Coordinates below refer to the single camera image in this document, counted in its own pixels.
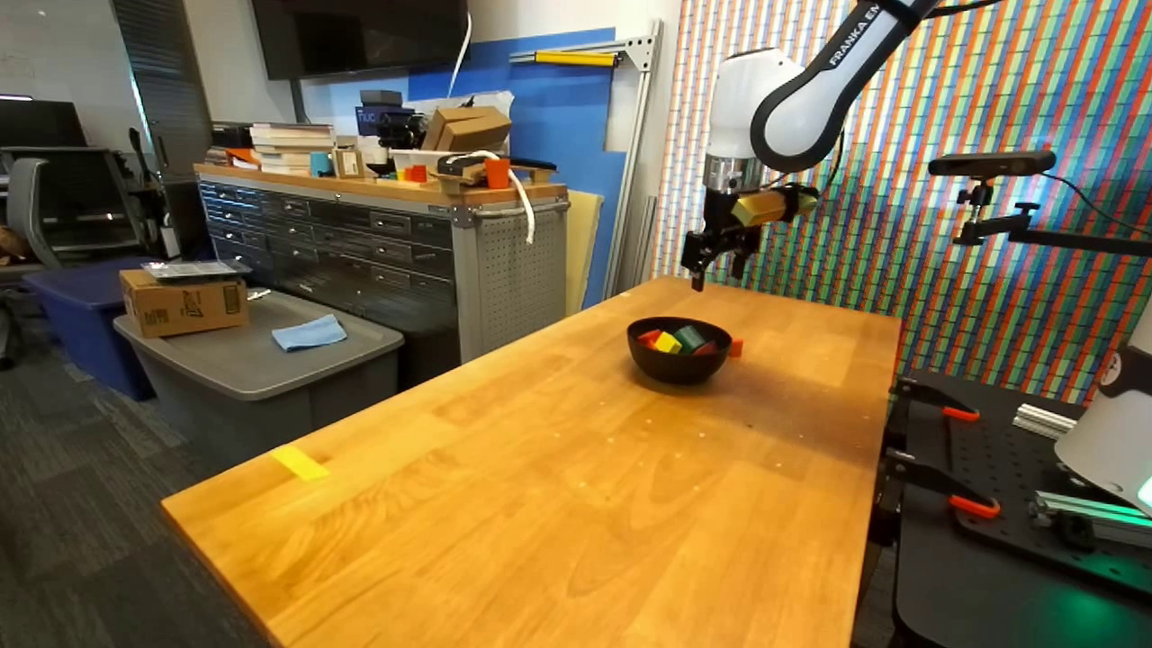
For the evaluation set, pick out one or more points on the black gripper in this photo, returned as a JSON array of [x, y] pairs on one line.
[[728, 215]]

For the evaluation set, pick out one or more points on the red hexagonal toy block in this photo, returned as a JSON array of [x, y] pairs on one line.
[[736, 346]]

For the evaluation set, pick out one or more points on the small red toy block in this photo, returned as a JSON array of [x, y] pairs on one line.
[[712, 350]]

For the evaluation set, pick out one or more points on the small yellow toy block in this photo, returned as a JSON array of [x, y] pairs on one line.
[[669, 342]]

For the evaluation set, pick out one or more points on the red cube toy block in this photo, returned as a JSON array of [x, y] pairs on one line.
[[650, 338]]

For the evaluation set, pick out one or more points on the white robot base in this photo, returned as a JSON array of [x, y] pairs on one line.
[[1119, 445]]

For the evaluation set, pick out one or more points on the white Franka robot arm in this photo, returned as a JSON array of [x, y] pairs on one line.
[[739, 108]]

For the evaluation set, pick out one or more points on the black bowl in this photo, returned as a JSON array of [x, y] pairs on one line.
[[706, 365]]

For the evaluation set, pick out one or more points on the colourful patterned backdrop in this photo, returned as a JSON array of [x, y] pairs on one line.
[[865, 276]]

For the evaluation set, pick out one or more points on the small orange item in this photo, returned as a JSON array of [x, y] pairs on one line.
[[500, 173]]

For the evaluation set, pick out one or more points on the blue board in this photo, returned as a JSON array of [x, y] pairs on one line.
[[545, 94]]

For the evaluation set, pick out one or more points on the yellow level tool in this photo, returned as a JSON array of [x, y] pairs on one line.
[[572, 59]]

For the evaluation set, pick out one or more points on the open cardboard box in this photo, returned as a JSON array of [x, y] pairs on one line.
[[469, 130]]

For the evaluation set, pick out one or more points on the grey drawer cabinet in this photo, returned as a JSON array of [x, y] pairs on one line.
[[363, 240]]

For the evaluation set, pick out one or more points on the dark blue equipment pile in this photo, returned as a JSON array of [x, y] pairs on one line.
[[386, 120]]

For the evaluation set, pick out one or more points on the silver aluminium bar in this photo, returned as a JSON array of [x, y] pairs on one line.
[[1045, 420]]

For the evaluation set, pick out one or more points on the blue cloth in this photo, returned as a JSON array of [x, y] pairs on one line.
[[311, 332]]

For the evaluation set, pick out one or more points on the stack of books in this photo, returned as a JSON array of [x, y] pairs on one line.
[[291, 144]]

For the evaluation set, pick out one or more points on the yellow tape strip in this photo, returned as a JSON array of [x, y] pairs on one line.
[[301, 462]]

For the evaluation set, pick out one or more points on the grey plastic tote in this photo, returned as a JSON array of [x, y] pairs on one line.
[[254, 378]]

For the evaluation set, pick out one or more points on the flat grey tray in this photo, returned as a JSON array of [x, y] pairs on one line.
[[191, 271]]

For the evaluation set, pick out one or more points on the printed cardboard box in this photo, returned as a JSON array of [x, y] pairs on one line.
[[185, 306]]

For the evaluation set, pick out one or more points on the blue storage bin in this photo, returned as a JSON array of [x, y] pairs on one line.
[[86, 318]]

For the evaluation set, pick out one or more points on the dark desk monitor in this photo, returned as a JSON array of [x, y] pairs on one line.
[[41, 125]]

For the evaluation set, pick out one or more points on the gold wrist camera bar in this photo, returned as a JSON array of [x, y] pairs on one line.
[[767, 208]]

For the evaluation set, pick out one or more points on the white metal rail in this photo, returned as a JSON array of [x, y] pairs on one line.
[[634, 94]]

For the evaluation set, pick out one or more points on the black exterior camera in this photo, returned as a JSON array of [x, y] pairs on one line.
[[997, 162]]

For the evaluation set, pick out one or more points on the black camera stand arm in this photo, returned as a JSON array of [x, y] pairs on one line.
[[1083, 241]]

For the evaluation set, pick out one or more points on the black wall monitor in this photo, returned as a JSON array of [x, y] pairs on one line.
[[363, 38]]

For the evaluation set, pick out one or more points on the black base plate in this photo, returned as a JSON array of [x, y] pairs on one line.
[[985, 587]]

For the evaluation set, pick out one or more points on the green lit metal rail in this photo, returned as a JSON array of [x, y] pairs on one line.
[[1094, 508]]

